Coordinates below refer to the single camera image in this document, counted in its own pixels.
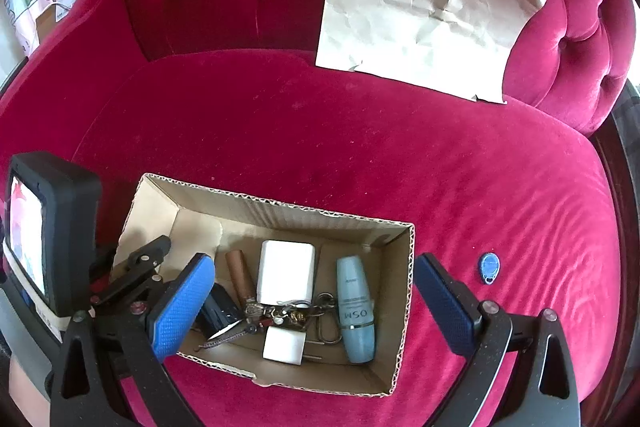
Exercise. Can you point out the cardboard box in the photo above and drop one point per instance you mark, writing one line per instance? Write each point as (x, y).
(300, 227)

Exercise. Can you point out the large white charger plug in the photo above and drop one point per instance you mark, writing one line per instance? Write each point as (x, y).
(286, 272)

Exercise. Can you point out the crumpled brown paper sheet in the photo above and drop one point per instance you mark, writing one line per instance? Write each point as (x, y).
(420, 17)

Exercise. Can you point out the small white charger plug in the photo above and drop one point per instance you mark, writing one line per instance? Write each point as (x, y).
(284, 346)

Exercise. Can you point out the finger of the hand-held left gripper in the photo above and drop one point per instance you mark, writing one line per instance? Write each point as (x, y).
(145, 254)
(135, 289)

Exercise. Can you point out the blue key fob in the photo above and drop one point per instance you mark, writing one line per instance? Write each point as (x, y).
(489, 268)

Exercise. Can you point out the small brown background box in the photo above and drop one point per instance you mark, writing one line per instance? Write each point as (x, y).
(47, 22)

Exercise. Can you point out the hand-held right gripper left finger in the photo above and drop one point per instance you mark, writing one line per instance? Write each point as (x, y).
(182, 307)

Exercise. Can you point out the brown lipstick tube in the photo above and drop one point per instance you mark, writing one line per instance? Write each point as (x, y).
(241, 277)

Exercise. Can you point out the small black cylinder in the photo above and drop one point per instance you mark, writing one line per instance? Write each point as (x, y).
(220, 309)

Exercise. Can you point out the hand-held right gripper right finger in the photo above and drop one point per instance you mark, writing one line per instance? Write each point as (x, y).
(445, 302)

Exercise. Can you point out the red velvet sofa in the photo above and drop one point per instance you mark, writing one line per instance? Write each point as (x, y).
(350, 147)

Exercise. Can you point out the light blue cosmetic bottle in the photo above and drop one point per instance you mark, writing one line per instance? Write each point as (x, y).
(356, 307)

